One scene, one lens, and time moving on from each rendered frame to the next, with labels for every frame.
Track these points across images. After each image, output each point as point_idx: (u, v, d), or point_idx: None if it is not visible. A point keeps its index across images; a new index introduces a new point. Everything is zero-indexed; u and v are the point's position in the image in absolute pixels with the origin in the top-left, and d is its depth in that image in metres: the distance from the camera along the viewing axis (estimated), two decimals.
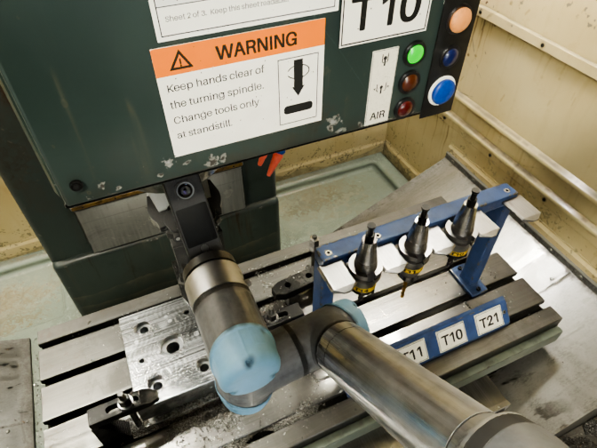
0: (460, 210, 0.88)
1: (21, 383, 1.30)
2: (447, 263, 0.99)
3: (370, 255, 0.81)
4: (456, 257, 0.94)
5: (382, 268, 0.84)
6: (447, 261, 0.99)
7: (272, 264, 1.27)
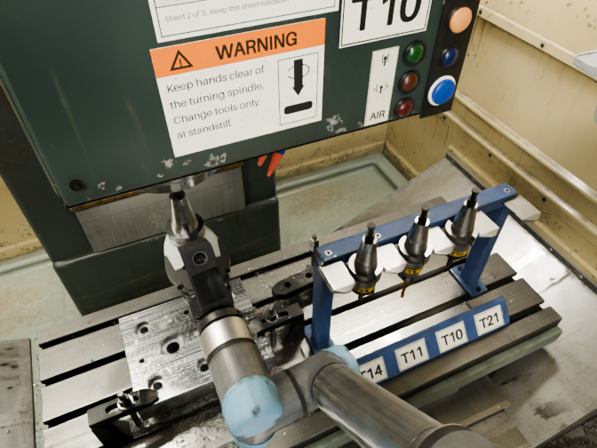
0: (460, 210, 0.88)
1: (21, 383, 1.30)
2: (447, 263, 0.99)
3: (370, 255, 0.81)
4: (456, 257, 0.94)
5: (382, 268, 0.84)
6: (447, 261, 0.99)
7: (272, 264, 1.27)
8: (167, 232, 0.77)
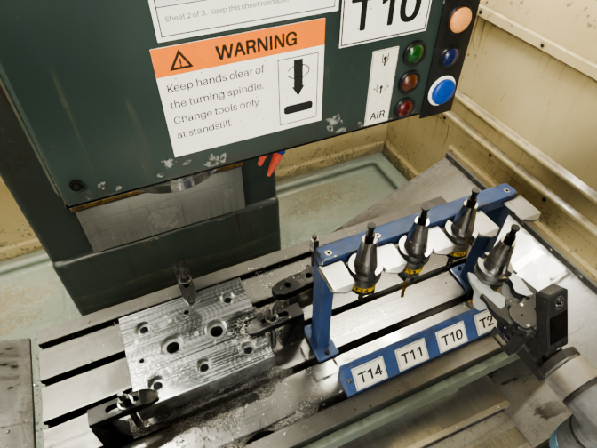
0: (460, 210, 0.88)
1: (21, 383, 1.30)
2: (447, 263, 0.99)
3: (370, 255, 0.81)
4: (456, 257, 0.94)
5: (382, 268, 0.84)
6: (447, 261, 0.99)
7: (272, 264, 1.27)
8: (482, 272, 0.84)
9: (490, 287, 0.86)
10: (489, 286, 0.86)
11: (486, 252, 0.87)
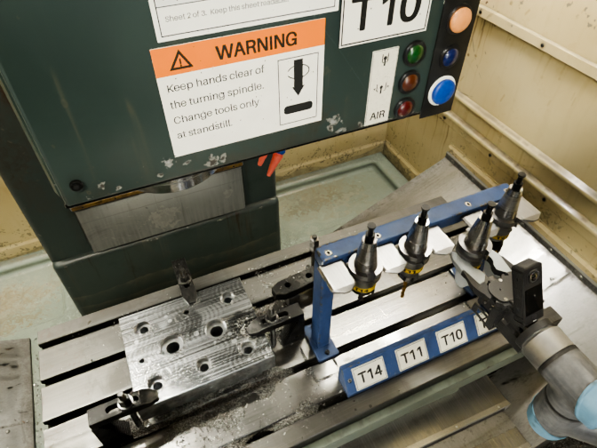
0: (474, 223, 0.85)
1: (21, 383, 1.30)
2: None
3: (370, 255, 0.81)
4: None
5: (382, 268, 0.84)
6: None
7: (272, 264, 1.27)
8: (493, 219, 0.94)
9: (501, 233, 0.95)
10: (499, 232, 0.95)
11: (496, 203, 0.97)
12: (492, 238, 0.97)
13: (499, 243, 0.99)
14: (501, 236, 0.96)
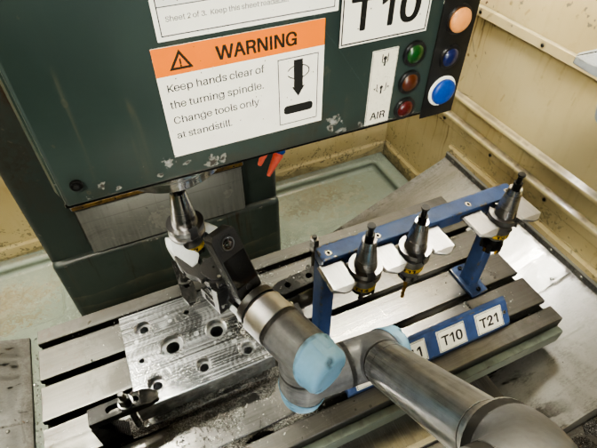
0: (169, 200, 0.73)
1: (21, 383, 1.30)
2: None
3: (370, 255, 0.81)
4: None
5: (382, 268, 0.84)
6: None
7: (272, 264, 1.27)
8: (493, 219, 0.94)
9: (501, 233, 0.95)
10: (499, 232, 0.95)
11: (496, 203, 0.97)
12: (492, 238, 0.97)
13: (499, 243, 0.99)
14: (501, 236, 0.96)
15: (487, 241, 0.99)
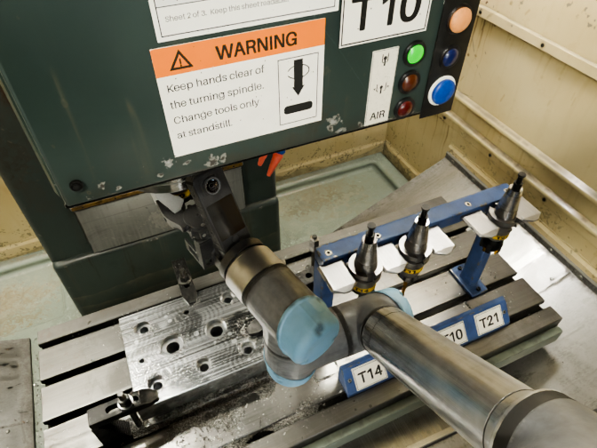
0: None
1: (21, 383, 1.30)
2: None
3: (370, 255, 0.81)
4: None
5: (382, 268, 0.84)
6: None
7: None
8: (493, 219, 0.94)
9: (501, 233, 0.95)
10: (499, 232, 0.95)
11: (496, 203, 0.97)
12: (492, 238, 0.97)
13: (499, 243, 0.99)
14: (501, 236, 0.96)
15: (487, 241, 0.99)
